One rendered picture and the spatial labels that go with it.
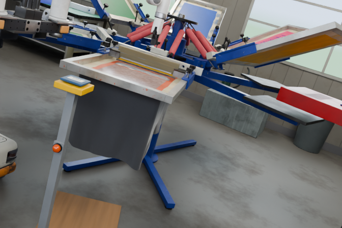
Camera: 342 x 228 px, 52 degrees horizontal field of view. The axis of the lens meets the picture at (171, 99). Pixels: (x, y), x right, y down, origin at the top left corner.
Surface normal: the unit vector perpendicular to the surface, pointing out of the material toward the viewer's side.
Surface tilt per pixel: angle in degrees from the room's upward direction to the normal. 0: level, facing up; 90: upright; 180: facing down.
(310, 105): 90
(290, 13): 90
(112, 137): 95
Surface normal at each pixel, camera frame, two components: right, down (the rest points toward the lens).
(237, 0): -0.36, 0.14
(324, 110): -0.63, 0.02
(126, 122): 0.04, 0.33
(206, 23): 0.14, -0.68
